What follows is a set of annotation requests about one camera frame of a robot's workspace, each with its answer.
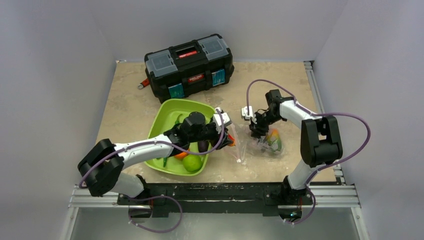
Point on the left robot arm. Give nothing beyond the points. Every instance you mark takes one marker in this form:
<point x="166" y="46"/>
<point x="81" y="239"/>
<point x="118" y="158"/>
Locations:
<point x="101" y="168"/>

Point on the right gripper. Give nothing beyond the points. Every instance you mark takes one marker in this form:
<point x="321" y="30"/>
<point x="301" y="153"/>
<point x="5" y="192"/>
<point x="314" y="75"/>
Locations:
<point x="257" y="126"/>

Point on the black plastic toolbox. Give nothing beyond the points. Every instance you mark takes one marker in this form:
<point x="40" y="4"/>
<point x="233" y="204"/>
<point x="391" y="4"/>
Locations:
<point x="182" y="70"/>

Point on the purple fake eggplant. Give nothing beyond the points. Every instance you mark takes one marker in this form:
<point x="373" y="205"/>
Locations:
<point x="203" y="146"/>

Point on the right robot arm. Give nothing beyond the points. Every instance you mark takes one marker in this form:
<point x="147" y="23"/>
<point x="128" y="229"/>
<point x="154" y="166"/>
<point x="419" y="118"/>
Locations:
<point x="320" y="140"/>

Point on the green fake apple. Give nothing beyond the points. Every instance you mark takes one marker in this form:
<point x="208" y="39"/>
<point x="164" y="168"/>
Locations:
<point x="192" y="163"/>

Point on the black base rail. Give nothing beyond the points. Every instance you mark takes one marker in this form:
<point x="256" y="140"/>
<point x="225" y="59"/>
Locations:
<point x="270" y="199"/>

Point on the clear zip top bag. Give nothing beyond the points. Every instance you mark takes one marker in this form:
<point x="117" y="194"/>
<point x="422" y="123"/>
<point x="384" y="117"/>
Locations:
<point x="245" y="145"/>

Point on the red handled tool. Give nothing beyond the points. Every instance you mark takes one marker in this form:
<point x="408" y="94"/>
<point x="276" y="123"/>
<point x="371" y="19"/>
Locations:
<point x="143" y="84"/>

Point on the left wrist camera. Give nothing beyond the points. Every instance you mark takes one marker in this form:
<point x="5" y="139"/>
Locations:
<point x="221" y="119"/>

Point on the red fake food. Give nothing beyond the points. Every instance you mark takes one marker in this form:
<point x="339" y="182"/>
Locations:
<point x="231" y="141"/>

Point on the orange green fake mango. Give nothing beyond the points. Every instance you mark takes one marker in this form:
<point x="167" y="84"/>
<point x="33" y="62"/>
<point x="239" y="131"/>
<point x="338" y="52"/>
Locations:
<point x="274" y="141"/>

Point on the green plastic tray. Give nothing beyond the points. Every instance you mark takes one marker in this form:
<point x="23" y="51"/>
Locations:
<point x="165" y="120"/>

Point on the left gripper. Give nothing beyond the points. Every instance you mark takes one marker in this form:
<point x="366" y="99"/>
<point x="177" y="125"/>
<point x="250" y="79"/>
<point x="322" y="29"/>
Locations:
<point x="215" y="140"/>

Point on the aluminium frame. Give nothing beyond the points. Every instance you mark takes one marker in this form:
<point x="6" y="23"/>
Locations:
<point x="324" y="195"/>

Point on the orange fake fruit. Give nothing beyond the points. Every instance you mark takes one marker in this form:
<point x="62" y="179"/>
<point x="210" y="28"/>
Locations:
<point x="181" y="155"/>

